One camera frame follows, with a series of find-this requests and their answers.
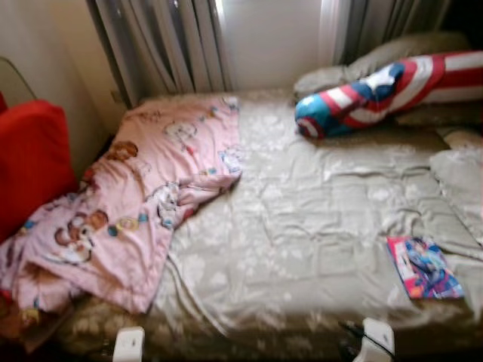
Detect anime cover comic book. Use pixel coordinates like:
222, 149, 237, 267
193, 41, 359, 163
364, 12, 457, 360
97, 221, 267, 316
386, 235, 465, 301

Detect white cushion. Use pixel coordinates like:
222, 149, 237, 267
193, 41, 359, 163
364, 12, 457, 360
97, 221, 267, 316
438, 127, 483, 150

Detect red white blue bolster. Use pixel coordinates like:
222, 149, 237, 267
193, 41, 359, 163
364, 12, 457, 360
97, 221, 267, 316
294, 51, 483, 140

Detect beige floral bed sheet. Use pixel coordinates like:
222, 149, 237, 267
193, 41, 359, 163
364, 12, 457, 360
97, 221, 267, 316
57, 90, 483, 359

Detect grey pleated curtain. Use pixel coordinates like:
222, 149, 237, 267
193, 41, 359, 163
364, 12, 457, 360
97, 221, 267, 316
87, 0, 231, 106
321, 0, 454, 65

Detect bright window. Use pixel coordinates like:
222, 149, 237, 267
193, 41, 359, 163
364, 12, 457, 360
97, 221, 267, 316
219, 0, 337, 91

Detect pink cartoon bear blanket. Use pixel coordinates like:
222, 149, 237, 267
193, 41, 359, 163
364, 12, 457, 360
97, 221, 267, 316
0, 94, 244, 316

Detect red cushion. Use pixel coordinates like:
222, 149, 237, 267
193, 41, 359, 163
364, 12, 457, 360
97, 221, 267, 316
0, 94, 76, 242

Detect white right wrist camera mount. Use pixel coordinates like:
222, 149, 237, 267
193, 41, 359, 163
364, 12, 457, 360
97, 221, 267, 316
361, 318, 395, 362

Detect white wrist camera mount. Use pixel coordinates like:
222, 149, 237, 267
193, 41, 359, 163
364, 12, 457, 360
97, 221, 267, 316
361, 318, 395, 362
113, 327, 146, 362

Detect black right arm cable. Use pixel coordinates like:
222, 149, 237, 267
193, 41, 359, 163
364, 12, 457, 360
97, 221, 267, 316
338, 321, 378, 362

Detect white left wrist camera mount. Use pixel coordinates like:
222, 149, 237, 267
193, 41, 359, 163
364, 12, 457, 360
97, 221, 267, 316
113, 327, 146, 362

